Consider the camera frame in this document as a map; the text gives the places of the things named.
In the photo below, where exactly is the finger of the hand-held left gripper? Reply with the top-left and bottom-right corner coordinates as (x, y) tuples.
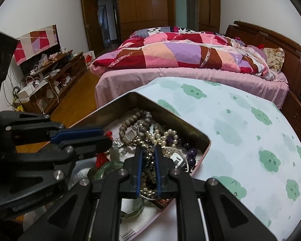
(15, 138), (113, 181)
(0, 112), (104, 145)

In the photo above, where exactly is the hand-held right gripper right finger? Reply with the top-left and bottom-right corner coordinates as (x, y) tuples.
(154, 144), (278, 241)

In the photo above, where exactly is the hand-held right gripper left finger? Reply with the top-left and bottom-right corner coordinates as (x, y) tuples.
(16, 146), (144, 241)

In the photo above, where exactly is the red knot bracelet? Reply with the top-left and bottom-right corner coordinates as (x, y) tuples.
(95, 131), (113, 168)

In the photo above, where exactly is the golden bead necklace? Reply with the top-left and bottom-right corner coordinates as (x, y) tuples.
(139, 151), (161, 200)

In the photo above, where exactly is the dark purple bead bracelet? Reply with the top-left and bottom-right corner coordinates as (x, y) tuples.
(166, 136), (198, 168)

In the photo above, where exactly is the white pearl bracelet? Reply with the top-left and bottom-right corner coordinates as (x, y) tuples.
(145, 128), (178, 153)

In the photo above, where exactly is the grey bead bracelet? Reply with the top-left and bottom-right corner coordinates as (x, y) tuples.
(119, 110), (152, 143)

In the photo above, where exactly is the metal tin box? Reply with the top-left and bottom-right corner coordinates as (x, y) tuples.
(63, 92), (211, 241)

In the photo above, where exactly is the pale jade pendant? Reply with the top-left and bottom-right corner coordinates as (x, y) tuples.
(110, 147), (121, 161)

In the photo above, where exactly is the green jade bangle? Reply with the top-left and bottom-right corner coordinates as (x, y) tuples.
(94, 162), (144, 219)

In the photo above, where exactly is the pale blue round dish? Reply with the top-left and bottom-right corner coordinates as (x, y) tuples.
(70, 161), (101, 189)

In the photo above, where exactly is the silver wristwatch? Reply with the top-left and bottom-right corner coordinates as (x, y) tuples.
(113, 123), (166, 148)

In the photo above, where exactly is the white power strip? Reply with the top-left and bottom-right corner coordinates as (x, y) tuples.
(27, 80), (49, 88)

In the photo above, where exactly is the white cardboard box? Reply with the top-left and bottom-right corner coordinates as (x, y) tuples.
(17, 84), (36, 99)

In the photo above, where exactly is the wooden television cabinet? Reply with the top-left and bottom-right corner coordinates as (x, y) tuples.
(14, 50), (88, 116)

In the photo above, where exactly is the red gift bag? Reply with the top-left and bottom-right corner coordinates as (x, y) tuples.
(84, 51), (96, 64)

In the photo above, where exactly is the black television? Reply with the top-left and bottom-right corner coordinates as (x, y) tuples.
(20, 25), (61, 77)

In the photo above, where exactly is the green cloud print tablecloth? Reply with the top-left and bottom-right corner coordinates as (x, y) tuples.
(110, 77), (301, 241)

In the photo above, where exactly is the patchwork cover cloth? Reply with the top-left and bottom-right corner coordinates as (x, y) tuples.
(14, 25), (59, 66)

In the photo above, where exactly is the wooden door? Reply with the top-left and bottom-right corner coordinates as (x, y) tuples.
(81, 0), (101, 52)

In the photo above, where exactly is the pink bed sheet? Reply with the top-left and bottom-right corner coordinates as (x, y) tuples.
(95, 66), (289, 108)

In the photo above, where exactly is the patchwork quilt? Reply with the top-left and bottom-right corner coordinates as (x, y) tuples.
(90, 31), (276, 81)

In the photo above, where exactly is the panda print blanket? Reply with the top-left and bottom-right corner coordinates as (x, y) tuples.
(129, 26), (224, 39)

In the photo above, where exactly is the wooden wardrobe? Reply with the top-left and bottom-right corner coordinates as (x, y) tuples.
(80, 0), (221, 52)

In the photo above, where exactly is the floral pillow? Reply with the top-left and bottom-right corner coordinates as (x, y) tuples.
(263, 47), (285, 72)

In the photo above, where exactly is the wooden bed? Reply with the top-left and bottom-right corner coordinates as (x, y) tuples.
(90, 20), (301, 141)

